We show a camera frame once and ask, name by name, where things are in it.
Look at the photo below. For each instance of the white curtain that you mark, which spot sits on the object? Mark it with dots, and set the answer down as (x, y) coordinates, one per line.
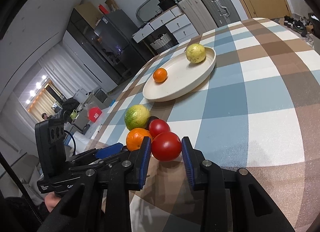
(65, 72)

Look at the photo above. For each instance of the white drawer desk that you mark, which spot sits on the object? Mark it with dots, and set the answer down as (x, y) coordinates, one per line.
(173, 21)

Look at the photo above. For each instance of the large orange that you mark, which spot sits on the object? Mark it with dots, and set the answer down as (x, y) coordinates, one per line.
(135, 138)

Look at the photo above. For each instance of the yellow-green guava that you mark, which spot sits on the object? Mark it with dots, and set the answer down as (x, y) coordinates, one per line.
(195, 53)

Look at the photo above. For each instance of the silver aluminium suitcase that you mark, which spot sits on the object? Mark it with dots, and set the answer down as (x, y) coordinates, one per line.
(223, 12)

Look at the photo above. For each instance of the woven laundry basket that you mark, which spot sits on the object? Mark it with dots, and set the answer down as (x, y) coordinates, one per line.
(163, 43)

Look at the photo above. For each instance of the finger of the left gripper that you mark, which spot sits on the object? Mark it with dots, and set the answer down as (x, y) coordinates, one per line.
(92, 155)

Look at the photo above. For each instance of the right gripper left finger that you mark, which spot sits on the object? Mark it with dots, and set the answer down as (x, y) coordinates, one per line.
(140, 163)

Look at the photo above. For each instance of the left hand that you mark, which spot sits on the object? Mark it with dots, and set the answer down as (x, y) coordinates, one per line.
(51, 200)

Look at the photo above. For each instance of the black camera box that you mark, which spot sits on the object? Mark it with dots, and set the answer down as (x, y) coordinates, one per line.
(50, 137)

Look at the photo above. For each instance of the checkered tablecloth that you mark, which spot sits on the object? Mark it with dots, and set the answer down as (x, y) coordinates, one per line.
(258, 110)

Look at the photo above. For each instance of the small orange tangerine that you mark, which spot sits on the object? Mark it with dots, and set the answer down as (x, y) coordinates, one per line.
(160, 75)

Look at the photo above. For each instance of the black glass cabinet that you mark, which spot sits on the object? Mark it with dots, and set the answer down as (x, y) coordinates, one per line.
(92, 47)

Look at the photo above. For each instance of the seated person in background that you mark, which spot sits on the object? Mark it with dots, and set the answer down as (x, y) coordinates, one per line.
(45, 116)

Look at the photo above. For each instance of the dark grey refrigerator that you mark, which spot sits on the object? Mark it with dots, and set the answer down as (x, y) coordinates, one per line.
(115, 41)

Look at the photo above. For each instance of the oval mirror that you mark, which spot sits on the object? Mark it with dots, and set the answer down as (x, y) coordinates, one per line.
(148, 10)

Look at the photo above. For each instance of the beige suitcase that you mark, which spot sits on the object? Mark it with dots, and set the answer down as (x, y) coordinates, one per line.
(198, 15)

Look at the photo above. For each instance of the red gift box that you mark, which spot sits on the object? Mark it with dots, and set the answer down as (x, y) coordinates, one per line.
(94, 113)

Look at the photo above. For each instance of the green-yellow guava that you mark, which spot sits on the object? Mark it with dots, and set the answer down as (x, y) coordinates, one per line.
(136, 117)

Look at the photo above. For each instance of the red tomato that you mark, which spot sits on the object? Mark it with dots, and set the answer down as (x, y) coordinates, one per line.
(166, 147)
(158, 126)

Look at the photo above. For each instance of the dark plum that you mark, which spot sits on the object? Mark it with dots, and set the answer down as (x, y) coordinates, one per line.
(151, 118)

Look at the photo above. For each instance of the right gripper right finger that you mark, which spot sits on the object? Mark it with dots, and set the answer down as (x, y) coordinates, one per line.
(196, 167)

